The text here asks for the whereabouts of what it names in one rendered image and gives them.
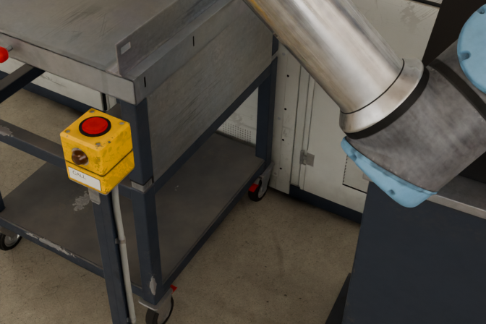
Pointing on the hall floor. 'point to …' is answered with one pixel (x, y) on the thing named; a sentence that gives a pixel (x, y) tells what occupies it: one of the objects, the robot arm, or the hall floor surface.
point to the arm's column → (416, 265)
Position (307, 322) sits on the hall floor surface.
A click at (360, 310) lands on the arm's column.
